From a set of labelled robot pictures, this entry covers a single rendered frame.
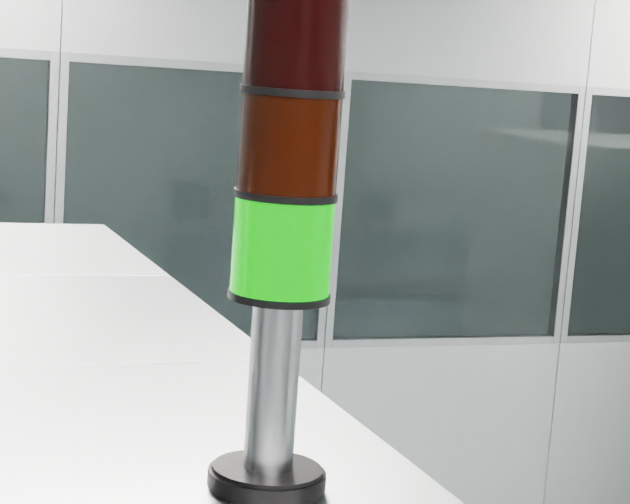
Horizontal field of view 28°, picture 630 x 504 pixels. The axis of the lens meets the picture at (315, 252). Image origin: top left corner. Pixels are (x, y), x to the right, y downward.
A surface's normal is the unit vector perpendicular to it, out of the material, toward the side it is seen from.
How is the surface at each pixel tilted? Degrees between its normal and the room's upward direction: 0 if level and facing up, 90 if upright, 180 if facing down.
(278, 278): 90
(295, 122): 90
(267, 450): 90
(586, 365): 90
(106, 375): 0
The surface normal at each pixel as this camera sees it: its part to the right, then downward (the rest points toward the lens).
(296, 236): 0.28, 0.17
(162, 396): 0.07, -0.98
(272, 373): -0.04, 0.15
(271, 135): -0.34, 0.12
